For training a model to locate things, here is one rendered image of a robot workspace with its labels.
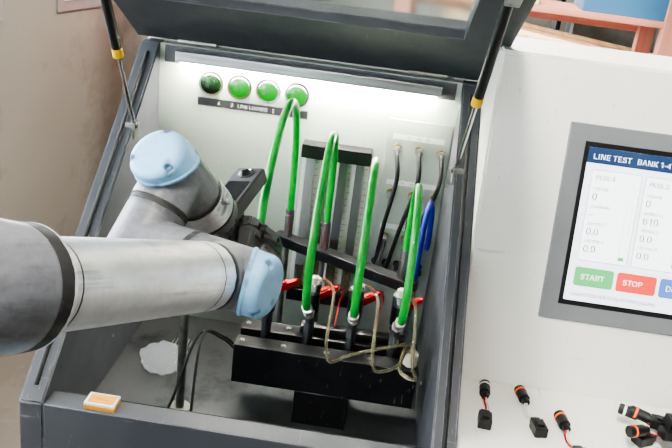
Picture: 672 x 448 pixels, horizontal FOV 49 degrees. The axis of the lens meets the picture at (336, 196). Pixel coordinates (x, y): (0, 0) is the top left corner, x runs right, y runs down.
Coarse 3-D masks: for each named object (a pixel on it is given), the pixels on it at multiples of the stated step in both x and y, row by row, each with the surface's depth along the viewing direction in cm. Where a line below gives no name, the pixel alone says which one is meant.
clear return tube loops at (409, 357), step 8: (328, 280) 135; (376, 296) 134; (376, 304) 133; (416, 304) 133; (376, 312) 131; (416, 312) 132; (328, 320) 129; (376, 320) 129; (416, 320) 130; (328, 328) 128; (376, 328) 128; (416, 328) 128; (328, 336) 127; (400, 344) 135; (408, 344) 135; (360, 352) 132; (368, 352) 133; (408, 352) 135; (416, 352) 136; (328, 360) 128; (336, 360) 129; (400, 360) 132; (408, 360) 135; (416, 360) 135; (392, 368) 130; (400, 368) 131; (416, 376) 127
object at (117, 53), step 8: (104, 0) 123; (104, 8) 124; (112, 8) 125; (104, 16) 126; (112, 16) 126; (112, 24) 126; (112, 32) 127; (112, 40) 129; (112, 48) 130; (120, 48) 130; (120, 56) 131; (120, 64) 133; (120, 72) 134; (128, 96) 138; (128, 104) 139; (136, 128) 143; (136, 136) 144
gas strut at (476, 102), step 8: (504, 8) 114; (512, 8) 115; (504, 16) 115; (496, 24) 117; (504, 24) 116; (496, 32) 118; (504, 32) 118; (496, 40) 118; (488, 48) 120; (496, 48) 119; (488, 56) 121; (496, 56) 121; (488, 64) 122; (488, 72) 123; (480, 80) 124; (488, 80) 124; (480, 88) 125; (480, 96) 126; (472, 104) 128; (480, 104) 128; (472, 112) 130; (472, 120) 131; (464, 136) 134; (464, 144) 135; (456, 160) 138; (456, 168) 139
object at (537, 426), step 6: (516, 390) 130; (522, 390) 129; (522, 396) 128; (528, 396) 128; (522, 402) 128; (528, 402) 127; (534, 420) 122; (540, 420) 121; (534, 426) 121; (540, 426) 120; (546, 426) 121; (534, 432) 120; (540, 432) 120; (546, 432) 120
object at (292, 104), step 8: (288, 104) 126; (296, 104) 133; (288, 112) 124; (296, 112) 138; (280, 120) 122; (296, 120) 140; (280, 128) 120; (296, 128) 142; (280, 136) 119; (296, 136) 144; (272, 144) 118; (280, 144) 119; (296, 144) 145; (272, 152) 117; (296, 152) 146; (272, 160) 116; (296, 160) 147; (272, 168) 116; (296, 168) 149; (272, 176) 116; (296, 176) 150; (264, 192) 114; (264, 200) 114; (288, 200) 152; (264, 208) 114; (288, 208) 152; (264, 216) 114; (264, 224) 114
